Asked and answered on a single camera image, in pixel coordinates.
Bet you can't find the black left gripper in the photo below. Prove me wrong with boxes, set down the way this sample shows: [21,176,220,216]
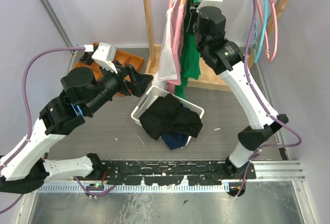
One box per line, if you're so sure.
[86,60,154,116]

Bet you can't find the pink t shirt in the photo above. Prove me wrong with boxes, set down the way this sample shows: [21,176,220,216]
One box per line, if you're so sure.
[168,0,186,94]

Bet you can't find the green t shirt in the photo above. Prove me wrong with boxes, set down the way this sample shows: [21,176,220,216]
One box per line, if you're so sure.
[175,0,201,99]

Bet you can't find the black t shirt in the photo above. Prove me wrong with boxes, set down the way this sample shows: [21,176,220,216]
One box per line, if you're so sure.
[139,93,203,140]

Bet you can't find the navy blue t shirt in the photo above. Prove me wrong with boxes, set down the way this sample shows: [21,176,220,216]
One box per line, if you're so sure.
[161,132,189,150]

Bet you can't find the light blue metal-hook hanger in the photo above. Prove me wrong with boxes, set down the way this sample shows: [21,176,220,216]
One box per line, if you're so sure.
[254,0,269,63]

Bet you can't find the pink plastic hanger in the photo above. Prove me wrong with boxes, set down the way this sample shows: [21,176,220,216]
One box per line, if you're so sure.
[257,0,292,63]

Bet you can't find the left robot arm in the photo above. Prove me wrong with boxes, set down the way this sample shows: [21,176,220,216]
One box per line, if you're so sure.
[1,64,153,194]

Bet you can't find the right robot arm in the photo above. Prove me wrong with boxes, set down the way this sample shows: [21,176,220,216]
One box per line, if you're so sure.
[187,6,288,180]

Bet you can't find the white t shirt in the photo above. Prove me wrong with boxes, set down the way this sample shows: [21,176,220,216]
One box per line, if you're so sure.
[153,7,177,89]

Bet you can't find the white plastic basket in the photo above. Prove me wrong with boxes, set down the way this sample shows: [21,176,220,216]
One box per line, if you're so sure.
[131,86,204,144]

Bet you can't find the orange wooden compartment tray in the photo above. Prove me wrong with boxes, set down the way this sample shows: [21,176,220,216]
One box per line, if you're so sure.
[64,43,144,102]

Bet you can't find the wooden clothes rack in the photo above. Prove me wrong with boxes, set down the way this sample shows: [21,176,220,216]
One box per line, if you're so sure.
[143,0,290,91]

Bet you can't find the dark rolled sock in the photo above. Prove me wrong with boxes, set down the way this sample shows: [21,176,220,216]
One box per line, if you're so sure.
[79,52,93,66]

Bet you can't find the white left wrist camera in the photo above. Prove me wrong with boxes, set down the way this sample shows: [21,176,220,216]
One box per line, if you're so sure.
[92,42,118,74]

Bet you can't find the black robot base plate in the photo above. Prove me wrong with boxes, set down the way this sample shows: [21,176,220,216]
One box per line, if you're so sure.
[74,159,257,186]

